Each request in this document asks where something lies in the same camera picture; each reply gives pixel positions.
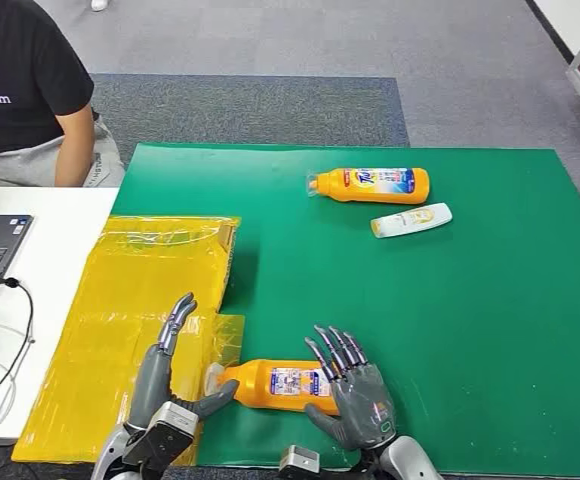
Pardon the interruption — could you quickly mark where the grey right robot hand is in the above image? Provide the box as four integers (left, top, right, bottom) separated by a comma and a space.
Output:
304, 324, 397, 453

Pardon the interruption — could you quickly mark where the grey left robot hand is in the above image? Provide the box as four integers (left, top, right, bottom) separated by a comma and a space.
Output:
125, 292, 240, 432

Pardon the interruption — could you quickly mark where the orange detergent bottle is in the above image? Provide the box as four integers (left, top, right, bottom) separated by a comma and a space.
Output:
306, 166, 430, 206
203, 358, 344, 417

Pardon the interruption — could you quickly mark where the white shampoo bottle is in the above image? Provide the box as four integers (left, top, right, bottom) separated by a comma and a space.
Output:
370, 202, 454, 240

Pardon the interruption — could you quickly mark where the yellow plastic bag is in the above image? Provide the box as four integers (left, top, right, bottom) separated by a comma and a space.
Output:
11, 215, 246, 467

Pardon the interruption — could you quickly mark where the green table mat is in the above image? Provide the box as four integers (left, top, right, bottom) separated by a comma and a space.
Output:
111, 142, 580, 480

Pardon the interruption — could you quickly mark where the dark grey carpet mat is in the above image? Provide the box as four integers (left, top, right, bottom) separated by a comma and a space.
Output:
89, 73, 411, 168

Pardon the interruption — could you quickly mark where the person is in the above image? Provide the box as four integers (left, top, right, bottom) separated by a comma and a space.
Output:
0, 0, 126, 189

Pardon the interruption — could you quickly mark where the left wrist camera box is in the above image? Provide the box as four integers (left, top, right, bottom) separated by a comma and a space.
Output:
122, 400, 200, 473

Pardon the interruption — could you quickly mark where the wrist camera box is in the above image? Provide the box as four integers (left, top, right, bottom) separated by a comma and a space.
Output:
122, 400, 200, 473
278, 445, 321, 480

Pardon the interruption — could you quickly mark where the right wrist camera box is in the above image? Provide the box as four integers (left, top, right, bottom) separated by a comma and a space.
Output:
278, 445, 321, 480

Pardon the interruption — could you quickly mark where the white cable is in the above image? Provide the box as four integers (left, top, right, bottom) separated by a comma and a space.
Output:
0, 323, 36, 440

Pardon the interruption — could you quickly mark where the black cable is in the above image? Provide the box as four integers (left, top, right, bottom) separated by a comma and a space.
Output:
0, 277, 36, 448

